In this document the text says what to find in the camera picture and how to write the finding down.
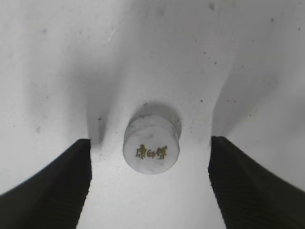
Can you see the white bottle cap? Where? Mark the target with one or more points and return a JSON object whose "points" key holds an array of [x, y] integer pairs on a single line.
{"points": [[151, 144]]}

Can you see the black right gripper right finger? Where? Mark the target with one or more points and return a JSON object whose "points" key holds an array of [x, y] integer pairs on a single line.
{"points": [[248, 195]]}

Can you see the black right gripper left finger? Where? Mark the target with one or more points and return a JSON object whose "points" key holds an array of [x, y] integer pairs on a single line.
{"points": [[54, 197]]}

